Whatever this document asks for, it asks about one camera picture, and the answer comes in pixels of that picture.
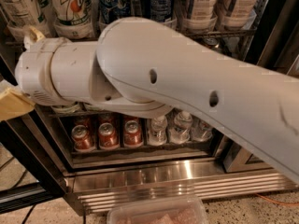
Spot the orange cable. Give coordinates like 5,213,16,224
255,192,299,207

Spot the front right red can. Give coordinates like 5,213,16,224
124,120,142,147

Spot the white can rightmost on shelf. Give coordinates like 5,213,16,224
219,0,257,20

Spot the middle water bottle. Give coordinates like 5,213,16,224
169,111,192,144

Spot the front left red can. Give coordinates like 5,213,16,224
71,125,95,152

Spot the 7up can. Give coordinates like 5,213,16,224
0,0,55,37
51,0,92,26

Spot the yellow foam padded gripper finger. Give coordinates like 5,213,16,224
0,80,36,121

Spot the red can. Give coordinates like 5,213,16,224
71,125,95,152
124,120,142,147
98,123,119,149

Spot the left water bottle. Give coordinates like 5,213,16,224
148,116,167,146

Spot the stainless steel fridge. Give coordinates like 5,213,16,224
0,0,299,215

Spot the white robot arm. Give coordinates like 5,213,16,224
0,17,299,182

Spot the clear plastic container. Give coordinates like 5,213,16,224
107,195,209,224

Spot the dark blue pepsi can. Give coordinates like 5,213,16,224
141,0,173,22

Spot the front middle red can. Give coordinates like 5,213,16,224
98,123,119,149

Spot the open glass fridge door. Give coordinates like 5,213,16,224
0,54,68,215

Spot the blue pepsi can with face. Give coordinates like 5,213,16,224
99,0,131,24

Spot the white can on shelf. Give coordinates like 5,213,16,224
182,0,217,21
219,0,257,20

